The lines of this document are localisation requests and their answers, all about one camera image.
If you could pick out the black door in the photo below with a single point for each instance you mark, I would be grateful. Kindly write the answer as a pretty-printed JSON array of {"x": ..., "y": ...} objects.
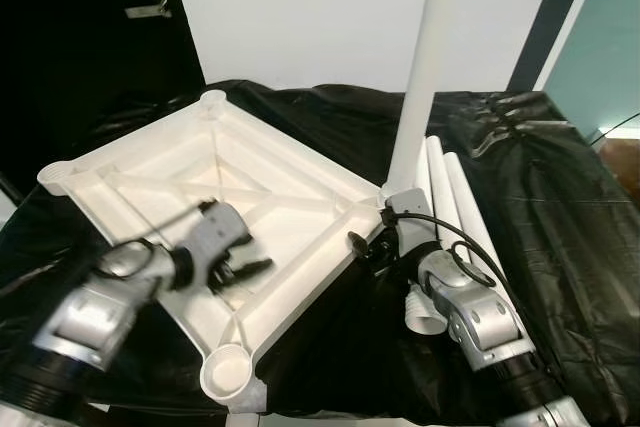
[{"x": 80, "y": 47}]

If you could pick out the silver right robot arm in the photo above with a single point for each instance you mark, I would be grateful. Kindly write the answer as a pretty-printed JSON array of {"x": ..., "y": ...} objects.
[{"x": 480, "y": 322}]

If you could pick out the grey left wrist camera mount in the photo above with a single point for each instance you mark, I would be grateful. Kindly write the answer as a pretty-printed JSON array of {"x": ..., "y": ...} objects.
[{"x": 215, "y": 232}]

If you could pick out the black frame post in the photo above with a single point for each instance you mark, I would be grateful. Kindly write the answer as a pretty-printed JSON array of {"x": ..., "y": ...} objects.
[{"x": 550, "y": 17}]

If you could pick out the black plastic table cover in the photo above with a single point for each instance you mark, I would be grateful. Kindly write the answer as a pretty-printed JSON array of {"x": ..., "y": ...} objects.
[{"x": 560, "y": 247}]

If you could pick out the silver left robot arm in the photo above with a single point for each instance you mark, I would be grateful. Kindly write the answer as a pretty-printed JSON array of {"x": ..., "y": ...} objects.
[{"x": 90, "y": 312}]

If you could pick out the brown wooden cabinet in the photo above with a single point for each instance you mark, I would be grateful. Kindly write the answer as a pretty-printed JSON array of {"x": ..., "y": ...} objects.
[{"x": 625, "y": 155}]

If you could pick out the green glass panel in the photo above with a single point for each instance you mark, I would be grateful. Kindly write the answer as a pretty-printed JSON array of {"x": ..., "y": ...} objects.
[{"x": 600, "y": 47}]

